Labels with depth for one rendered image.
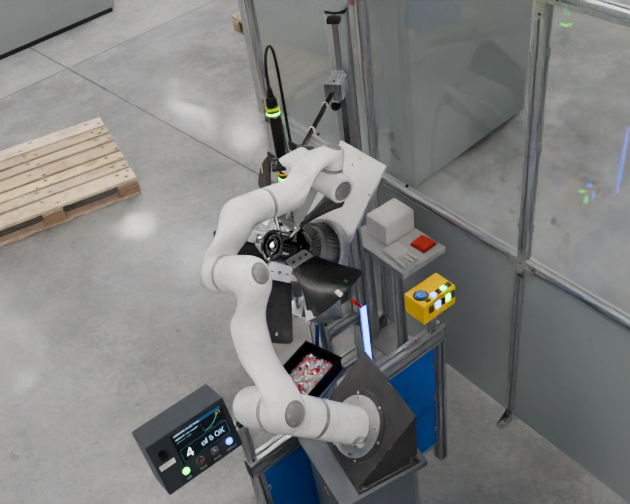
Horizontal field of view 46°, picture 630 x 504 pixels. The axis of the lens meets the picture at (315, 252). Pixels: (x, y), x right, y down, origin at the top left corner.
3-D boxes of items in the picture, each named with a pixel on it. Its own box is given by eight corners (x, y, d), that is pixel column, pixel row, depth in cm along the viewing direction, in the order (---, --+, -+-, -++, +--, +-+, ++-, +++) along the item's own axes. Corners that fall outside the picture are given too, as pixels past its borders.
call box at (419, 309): (436, 292, 281) (435, 271, 274) (456, 305, 274) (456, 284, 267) (405, 313, 274) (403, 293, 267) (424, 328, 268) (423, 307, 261)
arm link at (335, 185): (307, 160, 224) (303, 188, 229) (334, 178, 216) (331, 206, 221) (328, 156, 229) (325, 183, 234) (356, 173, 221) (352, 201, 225)
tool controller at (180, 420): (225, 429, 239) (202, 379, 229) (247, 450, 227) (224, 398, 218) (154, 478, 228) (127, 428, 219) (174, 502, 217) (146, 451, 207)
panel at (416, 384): (435, 441, 331) (433, 341, 288) (438, 443, 330) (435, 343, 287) (287, 561, 298) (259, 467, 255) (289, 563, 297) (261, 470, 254)
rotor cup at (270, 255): (277, 257, 289) (252, 253, 279) (292, 223, 285) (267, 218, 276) (299, 275, 279) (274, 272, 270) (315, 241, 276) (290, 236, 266)
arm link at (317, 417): (326, 442, 212) (263, 432, 197) (282, 433, 226) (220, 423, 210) (333, 399, 215) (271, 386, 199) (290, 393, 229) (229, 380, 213)
